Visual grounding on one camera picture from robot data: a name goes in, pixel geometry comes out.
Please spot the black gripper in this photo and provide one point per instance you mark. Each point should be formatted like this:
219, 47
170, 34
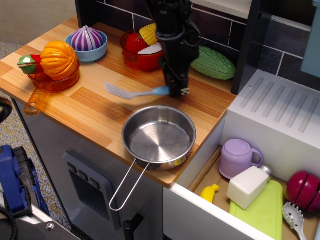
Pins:
179, 51

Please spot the grey spatula blue handle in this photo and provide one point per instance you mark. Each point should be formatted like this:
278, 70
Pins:
128, 95

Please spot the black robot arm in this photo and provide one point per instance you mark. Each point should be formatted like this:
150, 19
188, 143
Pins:
170, 15

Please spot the steel frying pan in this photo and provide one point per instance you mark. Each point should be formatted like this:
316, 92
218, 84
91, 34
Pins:
159, 139

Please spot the white toy rice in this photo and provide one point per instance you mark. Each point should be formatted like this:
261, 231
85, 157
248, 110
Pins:
153, 49

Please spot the green toy bitter gourd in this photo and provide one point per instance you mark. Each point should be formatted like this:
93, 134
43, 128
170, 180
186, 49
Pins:
213, 64

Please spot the red transparent pot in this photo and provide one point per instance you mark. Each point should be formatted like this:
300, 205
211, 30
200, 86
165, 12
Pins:
141, 63

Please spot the yellow toy corn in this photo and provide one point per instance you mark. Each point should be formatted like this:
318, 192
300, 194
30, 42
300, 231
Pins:
148, 34

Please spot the red toy tomato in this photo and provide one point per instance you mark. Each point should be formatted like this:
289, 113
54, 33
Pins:
135, 43

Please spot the light blue bowl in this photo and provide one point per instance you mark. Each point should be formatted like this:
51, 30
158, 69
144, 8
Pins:
92, 55

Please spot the purple striped toy onion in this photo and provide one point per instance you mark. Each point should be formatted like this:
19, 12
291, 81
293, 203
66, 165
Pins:
86, 39

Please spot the purple plastic cup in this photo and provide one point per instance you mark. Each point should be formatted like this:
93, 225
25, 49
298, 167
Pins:
237, 156

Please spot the white toy sink unit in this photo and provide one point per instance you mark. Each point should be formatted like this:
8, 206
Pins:
277, 116

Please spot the yellow toy banana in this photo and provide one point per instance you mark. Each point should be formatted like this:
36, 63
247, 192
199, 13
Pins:
209, 192

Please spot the orange toy pumpkin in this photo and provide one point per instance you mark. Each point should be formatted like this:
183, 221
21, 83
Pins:
58, 60

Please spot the white salt shaker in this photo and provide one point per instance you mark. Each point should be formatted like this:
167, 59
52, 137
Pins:
244, 188

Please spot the orange transparent saucepan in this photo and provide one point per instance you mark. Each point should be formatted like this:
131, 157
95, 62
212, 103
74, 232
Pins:
44, 86

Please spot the light blue box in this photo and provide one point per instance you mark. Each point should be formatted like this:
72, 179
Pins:
311, 60

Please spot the red toy pepper green top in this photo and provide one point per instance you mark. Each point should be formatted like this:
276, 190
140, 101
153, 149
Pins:
30, 64

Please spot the grey toy oven door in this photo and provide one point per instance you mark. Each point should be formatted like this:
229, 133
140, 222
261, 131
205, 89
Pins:
94, 192

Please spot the green cutting board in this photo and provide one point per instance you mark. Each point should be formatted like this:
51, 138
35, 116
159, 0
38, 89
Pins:
265, 213

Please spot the magenta toy cabbage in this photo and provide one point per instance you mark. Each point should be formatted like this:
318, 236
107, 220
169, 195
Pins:
303, 190

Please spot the grey pasta spoon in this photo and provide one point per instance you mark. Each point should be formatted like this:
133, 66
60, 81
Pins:
294, 218

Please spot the blue black clamp tool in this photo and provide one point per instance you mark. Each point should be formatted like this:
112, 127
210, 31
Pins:
20, 183

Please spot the black oven handle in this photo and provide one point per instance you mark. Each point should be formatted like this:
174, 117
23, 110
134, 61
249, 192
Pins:
129, 226

